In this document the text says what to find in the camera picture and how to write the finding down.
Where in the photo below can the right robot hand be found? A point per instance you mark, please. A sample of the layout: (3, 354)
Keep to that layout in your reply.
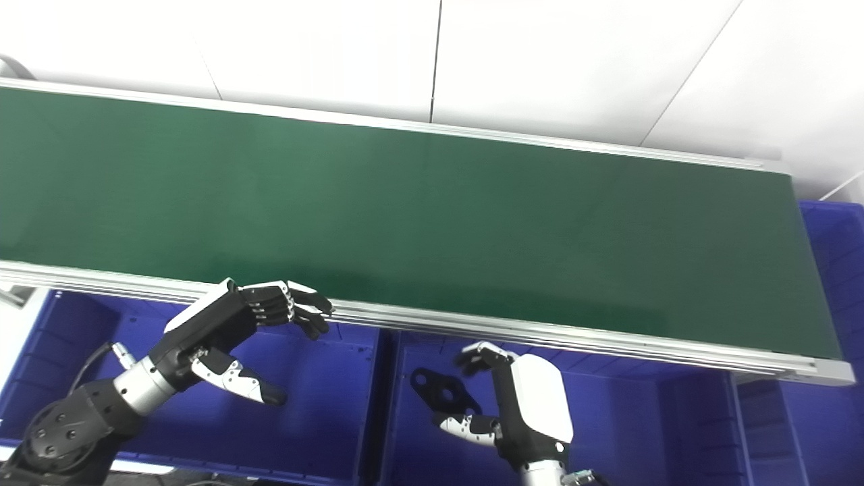
(536, 405)

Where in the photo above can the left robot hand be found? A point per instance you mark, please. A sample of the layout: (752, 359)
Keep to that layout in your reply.
(209, 324)

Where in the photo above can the black metal flange part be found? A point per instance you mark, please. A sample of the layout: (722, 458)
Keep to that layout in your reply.
(439, 391)

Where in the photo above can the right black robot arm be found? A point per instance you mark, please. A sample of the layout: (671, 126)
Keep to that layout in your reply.
(543, 476)

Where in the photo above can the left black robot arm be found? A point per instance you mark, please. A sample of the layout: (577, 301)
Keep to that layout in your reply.
(67, 432)

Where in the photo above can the green conveyor belt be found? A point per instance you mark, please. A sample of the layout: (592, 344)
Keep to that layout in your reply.
(540, 334)
(405, 216)

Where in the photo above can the blue plastic bin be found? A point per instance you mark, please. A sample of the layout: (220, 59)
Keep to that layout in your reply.
(837, 418)
(628, 432)
(324, 405)

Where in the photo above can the aluminium conveyor support leg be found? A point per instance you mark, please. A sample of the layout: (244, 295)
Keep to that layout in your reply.
(15, 295)

